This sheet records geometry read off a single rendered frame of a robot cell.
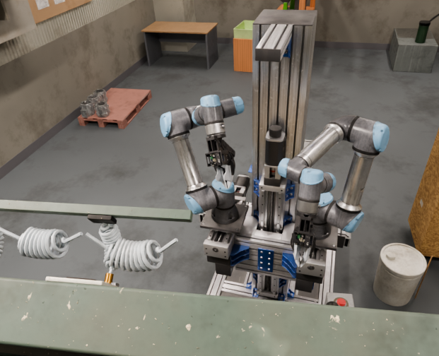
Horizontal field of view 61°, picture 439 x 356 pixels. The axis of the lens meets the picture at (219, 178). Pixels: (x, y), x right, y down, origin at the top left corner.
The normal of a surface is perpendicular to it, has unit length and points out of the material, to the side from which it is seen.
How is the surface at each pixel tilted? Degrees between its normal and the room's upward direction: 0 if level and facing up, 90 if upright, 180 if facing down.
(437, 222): 90
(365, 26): 90
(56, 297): 30
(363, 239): 0
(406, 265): 0
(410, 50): 90
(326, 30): 90
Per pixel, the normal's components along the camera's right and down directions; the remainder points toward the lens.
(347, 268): -0.05, -0.80
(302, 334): -0.11, -0.40
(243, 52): -0.33, 0.58
